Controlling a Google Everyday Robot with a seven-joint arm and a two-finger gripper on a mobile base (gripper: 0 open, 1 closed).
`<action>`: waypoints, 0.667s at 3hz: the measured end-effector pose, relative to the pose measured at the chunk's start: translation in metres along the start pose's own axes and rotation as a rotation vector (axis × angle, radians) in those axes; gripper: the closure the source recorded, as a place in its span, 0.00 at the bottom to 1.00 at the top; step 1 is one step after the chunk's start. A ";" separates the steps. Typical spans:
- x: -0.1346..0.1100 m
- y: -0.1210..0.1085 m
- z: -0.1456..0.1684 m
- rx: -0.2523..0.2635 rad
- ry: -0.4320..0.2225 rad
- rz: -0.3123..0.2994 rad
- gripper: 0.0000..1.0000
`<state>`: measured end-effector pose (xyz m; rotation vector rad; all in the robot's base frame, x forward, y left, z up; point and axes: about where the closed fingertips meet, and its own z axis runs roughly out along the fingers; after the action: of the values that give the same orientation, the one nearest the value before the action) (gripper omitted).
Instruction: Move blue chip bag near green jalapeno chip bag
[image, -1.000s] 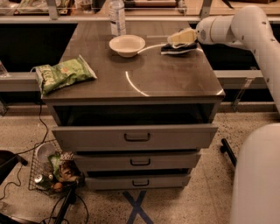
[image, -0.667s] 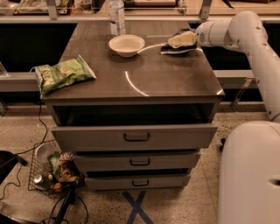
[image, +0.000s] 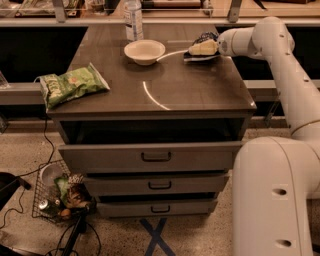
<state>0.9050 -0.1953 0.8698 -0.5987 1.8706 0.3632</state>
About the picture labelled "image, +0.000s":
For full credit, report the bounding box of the grey drawer cabinet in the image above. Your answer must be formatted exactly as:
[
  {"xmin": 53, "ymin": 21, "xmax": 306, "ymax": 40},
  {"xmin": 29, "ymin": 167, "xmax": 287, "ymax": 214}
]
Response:
[{"xmin": 48, "ymin": 25, "xmax": 256, "ymax": 204}]

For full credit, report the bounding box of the wire basket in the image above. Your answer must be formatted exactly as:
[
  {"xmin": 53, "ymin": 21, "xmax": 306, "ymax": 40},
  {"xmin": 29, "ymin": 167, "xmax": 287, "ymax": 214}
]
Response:
[{"xmin": 32, "ymin": 160, "xmax": 96, "ymax": 223}]

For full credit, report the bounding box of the bottom grey drawer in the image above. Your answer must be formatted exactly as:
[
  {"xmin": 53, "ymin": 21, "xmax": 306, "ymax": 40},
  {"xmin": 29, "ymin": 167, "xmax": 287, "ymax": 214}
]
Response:
[{"xmin": 97, "ymin": 199, "xmax": 217, "ymax": 218}]

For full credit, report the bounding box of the black cable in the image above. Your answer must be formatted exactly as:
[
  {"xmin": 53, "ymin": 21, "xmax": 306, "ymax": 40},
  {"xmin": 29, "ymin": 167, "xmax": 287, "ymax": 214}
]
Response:
[{"xmin": 0, "ymin": 116, "xmax": 56, "ymax": 230}]

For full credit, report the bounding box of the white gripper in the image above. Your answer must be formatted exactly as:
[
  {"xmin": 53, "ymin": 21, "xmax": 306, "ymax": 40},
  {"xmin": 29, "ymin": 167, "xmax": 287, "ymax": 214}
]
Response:
[{"xmin": 188, "ymin": 27, "xmax": 256, "ymax": 57}]

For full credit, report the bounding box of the white bowl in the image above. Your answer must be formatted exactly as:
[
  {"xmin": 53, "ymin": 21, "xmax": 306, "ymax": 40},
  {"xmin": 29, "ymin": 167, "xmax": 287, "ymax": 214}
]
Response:
[{"xmin": 124, "ymin": 40, "xmax": 166, "ymax": 66}]

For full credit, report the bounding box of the blue chip bag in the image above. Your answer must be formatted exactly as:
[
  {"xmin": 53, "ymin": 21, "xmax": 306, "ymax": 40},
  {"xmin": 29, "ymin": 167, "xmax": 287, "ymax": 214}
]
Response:
[{"xmin": 183, "ymin": 32, "xmax": 219, "ymax": 62}]

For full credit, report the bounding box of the middle grey drawer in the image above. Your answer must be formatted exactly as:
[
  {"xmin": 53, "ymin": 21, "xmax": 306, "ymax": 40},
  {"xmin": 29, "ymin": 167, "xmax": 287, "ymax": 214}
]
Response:
[{"xmin": 84, "ymin": 173, "xmax": 229, "ymax": 196}]

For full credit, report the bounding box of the black tripod stand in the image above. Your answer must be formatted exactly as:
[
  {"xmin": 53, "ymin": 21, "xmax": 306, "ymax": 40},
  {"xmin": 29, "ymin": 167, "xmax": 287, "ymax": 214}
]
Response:
[{"xmin": 44, "ymin": 213, "xmax": 102, "ymax": 256}]

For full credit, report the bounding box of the green jalapeno chip bag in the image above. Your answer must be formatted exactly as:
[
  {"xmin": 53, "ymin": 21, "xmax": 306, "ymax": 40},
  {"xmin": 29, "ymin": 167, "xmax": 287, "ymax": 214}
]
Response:
[{"xmin": 38, "ymin": 63, "xmax": 110, "ymax": 110}]

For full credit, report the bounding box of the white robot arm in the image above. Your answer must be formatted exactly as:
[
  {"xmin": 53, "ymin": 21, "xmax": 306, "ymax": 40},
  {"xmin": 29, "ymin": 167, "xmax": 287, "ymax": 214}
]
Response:
[{"xmin": 218, "ymin": 17, "xmax": 320, "ymax": 256}]

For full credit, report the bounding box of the grey drawer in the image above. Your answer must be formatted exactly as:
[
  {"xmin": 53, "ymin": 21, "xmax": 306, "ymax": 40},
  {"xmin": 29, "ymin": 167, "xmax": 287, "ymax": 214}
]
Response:
[
  {"xmin": 59, "ymin": 141, "xmax": 242, "ymax": 174},
  {"xmin": 97, "ymin": 199, "xmax": 217, "ymax": 218},
  {"xmin": 84, "ymin": 173, "xmax": 229, "ymax": 196}
]

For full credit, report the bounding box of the top grey drawer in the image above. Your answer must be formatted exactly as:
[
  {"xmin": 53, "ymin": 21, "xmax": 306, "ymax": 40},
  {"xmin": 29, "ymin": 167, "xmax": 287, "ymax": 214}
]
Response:
[{"xmin": 59, "ymin": 141, "xmax": 242, "ymax": 174}]

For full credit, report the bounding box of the clear plastic water bottle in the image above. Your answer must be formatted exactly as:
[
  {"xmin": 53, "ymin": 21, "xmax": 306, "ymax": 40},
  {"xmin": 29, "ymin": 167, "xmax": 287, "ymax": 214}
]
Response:
[{"xmin": 124, "ymin": 0, "xmax": 144, "ymax": 42}]

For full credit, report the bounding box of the snack bag in basket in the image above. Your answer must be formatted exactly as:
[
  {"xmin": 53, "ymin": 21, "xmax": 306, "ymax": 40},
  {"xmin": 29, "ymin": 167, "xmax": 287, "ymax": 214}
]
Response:
[{"xmin": 54, "ymin": 174, "xmax": 92, "ymax": 209}]

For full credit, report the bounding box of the silver cup in basket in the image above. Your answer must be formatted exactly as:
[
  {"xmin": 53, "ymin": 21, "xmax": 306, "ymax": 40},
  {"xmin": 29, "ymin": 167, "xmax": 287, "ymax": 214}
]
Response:
[{"xmin": 40, "ymin": 164, "xmax": 63, "ymax": 186}]

